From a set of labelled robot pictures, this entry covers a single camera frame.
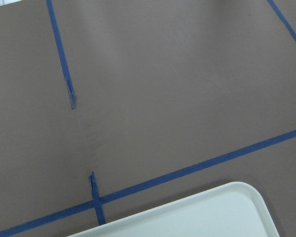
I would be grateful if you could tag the white bear tray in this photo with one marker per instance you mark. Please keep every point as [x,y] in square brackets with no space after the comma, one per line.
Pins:
[235,209]

